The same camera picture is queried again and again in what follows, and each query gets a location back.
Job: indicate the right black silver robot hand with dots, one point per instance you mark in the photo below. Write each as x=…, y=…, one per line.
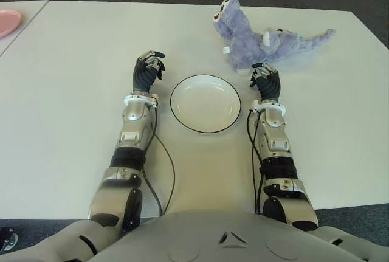
x=270, y=87

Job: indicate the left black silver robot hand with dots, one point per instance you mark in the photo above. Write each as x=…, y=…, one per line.
x=143, y=75

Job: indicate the purple plush bunny doll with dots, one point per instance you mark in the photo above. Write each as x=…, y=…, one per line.
x=243, y=40

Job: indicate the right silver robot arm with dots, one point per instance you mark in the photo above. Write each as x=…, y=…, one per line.
x=276, y=134

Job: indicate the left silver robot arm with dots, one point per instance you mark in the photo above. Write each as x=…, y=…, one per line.
x=135, y=122

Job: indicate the white plate with black rim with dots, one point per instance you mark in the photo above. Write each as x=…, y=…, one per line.
x=205, y=104

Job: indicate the pink plate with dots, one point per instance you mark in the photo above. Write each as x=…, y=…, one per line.
x=7, y=22

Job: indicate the grey robot torso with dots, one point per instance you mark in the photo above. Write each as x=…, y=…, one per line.
x=194, y=237

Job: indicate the black metal caster foot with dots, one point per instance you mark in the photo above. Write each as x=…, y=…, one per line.
x=6, y=239

